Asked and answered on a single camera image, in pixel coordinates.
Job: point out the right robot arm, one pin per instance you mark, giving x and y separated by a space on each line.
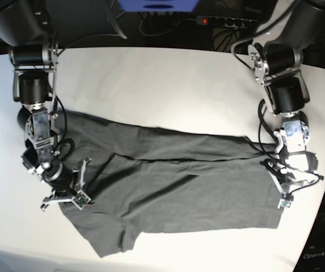
26 27

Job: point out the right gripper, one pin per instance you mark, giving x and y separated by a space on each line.
61 179

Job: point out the blue box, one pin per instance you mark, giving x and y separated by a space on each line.
158 5

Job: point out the black power strip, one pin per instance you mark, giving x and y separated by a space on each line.
225 22

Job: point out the dark grey T-shirt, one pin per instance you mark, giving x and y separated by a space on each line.
154 180

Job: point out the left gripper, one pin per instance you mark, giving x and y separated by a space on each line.
299 168

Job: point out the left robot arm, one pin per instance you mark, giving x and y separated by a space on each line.
276 52

